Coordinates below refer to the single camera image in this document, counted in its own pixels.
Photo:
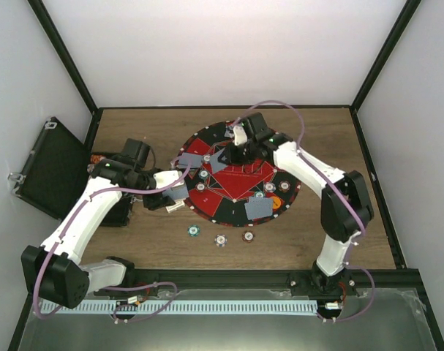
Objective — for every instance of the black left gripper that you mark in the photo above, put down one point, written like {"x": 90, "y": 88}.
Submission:
{"x": 156, "y": 202}

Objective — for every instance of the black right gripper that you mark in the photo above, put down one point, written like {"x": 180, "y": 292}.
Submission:
{"x": 231, "y": 159}

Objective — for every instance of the blue patterned card deck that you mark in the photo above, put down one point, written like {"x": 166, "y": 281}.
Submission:
{"x": 176, "y": 193}

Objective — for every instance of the brown red poker chip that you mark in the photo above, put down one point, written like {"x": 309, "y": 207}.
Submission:
{"x": 200, "y": 187}
{"x": 284, "y": 186}

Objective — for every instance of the ace of clubs card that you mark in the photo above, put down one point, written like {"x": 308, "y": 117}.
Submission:
{"x": 218, "y": 161}

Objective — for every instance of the white blue chip stack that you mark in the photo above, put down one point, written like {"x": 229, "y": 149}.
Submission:
{"x": 220, "y": 240}

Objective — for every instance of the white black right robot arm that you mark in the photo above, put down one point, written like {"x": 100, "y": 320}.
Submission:
{"x": 346, "y": 207}

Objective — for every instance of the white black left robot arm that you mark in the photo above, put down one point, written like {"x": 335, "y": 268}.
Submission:
{"x": 53, "y": 271}

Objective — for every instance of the playing card deck box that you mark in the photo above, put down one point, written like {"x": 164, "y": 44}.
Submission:
{"x": 175, "y": 207}

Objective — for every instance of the round red black poker mat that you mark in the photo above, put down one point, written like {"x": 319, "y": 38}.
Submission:
{"x": 222, "y": 202}

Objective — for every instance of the orange big blind button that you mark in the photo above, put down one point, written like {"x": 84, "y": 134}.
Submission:
{"x": 277, "y": 202}

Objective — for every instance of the mixed chips in case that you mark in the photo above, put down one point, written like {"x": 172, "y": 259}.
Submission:
{"x": 94, "y": 160}

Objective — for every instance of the black poker set case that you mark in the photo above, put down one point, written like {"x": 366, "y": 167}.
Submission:
{"x": 54, "y": 175}

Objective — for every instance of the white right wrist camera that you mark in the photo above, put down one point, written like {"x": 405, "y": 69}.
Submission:
{"x": 239, "y": 135}

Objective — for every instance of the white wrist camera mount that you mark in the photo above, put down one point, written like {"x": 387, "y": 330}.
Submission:
{"x": 168, "y": 179}

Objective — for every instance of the light blue slotted rail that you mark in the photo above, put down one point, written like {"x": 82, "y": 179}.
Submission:
{"x": 282, "y": 307}

